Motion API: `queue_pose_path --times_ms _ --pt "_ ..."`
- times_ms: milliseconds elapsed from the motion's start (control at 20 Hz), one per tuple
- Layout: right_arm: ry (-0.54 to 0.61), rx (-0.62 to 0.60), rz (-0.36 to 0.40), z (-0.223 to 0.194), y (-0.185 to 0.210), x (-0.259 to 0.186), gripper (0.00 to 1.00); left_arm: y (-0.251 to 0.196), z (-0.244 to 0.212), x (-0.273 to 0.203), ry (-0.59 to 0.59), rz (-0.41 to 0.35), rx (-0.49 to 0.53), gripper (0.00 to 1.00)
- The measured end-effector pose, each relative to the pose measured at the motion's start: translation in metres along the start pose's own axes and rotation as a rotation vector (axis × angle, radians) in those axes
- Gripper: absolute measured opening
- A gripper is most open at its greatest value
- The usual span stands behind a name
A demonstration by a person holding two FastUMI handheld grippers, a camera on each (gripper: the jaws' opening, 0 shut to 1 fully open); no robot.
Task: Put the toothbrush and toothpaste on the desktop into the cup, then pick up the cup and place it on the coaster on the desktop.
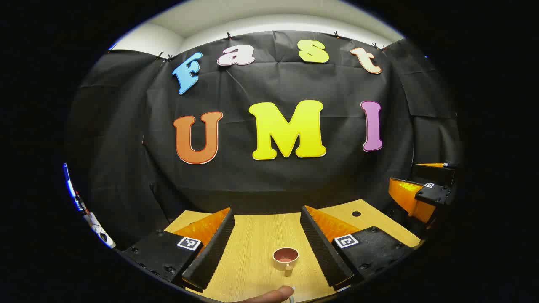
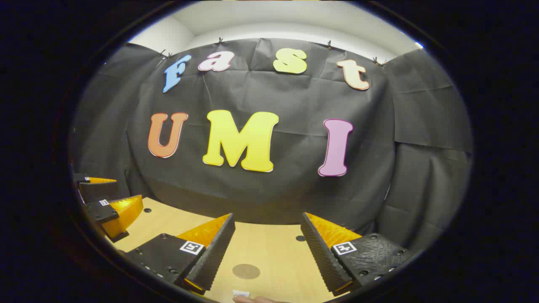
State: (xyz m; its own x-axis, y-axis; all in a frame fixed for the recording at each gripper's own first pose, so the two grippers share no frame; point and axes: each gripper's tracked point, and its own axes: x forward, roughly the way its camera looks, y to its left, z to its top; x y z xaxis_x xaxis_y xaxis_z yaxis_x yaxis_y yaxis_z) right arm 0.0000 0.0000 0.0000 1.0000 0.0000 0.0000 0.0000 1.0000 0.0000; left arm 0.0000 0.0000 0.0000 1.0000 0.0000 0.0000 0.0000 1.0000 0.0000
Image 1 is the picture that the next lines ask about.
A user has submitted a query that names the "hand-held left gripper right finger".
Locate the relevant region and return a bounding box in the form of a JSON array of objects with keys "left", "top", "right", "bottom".
[{"left": 300, "top": 205, "right": 415, "bottom": 291}]

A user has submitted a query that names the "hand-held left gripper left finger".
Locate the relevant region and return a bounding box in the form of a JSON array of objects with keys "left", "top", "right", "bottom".
[{"left": 119, "top": 207, "right": 235, "bottom": 293}]

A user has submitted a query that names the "beige cup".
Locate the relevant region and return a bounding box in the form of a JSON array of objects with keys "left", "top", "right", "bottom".
[{"left": 272, "top": 247, "right": 300, "bottom": 277}]

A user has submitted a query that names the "wooden desktop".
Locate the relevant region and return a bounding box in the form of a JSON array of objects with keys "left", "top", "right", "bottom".
[{"left": 163, "top": 199, "right": 422, "bottom": 303}]

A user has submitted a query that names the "black backdrop cloth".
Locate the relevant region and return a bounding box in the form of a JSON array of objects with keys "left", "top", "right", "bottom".
[{"left": 65, "top": 30, "right": 464, "bottom": 249}]

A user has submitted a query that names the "bright background screen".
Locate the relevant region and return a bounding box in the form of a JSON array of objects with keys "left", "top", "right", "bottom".
[{"left": 62, "top": 162, "right": 116, "bottom": 249}]

